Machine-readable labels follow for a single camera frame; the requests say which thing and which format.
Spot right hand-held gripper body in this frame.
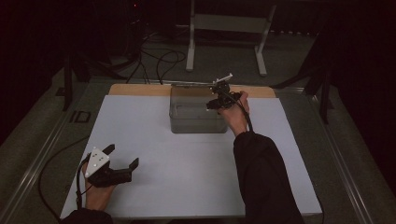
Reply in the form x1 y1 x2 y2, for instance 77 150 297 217
212 73 241 110

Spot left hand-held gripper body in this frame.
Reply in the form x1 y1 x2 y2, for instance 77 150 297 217
84 147 133 189

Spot clear plastic container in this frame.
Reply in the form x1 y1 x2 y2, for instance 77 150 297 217
168 83 230 134

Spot person's left hand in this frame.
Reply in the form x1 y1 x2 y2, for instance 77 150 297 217
81 161 117 212

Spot person's right hand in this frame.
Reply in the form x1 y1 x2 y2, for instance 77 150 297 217
219 91 250 137

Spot white paper sheet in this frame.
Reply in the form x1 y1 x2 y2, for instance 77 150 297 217
60 94 323 219

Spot wooden board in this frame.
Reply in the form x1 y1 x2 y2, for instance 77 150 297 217
107 83 277 99

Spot white metal stand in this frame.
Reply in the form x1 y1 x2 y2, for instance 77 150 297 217
185 0 277 77

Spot black stand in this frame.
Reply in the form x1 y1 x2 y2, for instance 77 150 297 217
60 50 92 112
270 29 335 125

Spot right hand-held gripper cable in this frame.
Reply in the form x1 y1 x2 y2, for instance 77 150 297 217
230 92 255 134

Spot hand-held gripper cable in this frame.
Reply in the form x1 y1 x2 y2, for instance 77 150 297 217
37 134 94 220
230 92 255 134

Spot black rectangular floor bracket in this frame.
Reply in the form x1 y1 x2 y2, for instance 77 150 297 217
69 110 92 124

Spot left hand-held gripper cable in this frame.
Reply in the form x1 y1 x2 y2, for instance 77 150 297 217
37 134 94 220

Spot black floor cables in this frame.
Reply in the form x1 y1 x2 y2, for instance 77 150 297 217
124 29 188 86

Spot metal frame rail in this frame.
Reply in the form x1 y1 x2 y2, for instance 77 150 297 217
306 91 376 224
0 78 94 224

